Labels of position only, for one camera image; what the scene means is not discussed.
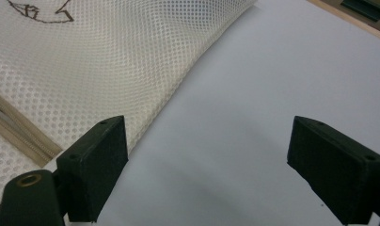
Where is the cream mesh laundry bag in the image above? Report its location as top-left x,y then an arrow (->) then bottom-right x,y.
0,0 -> 259,209

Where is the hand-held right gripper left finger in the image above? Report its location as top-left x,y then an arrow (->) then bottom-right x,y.
55,115 -> 129,223

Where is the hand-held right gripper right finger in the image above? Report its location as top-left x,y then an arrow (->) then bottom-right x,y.
286,115 -> 380,226

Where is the dark green object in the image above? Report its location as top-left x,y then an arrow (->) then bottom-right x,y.
340,0 -> 380,23

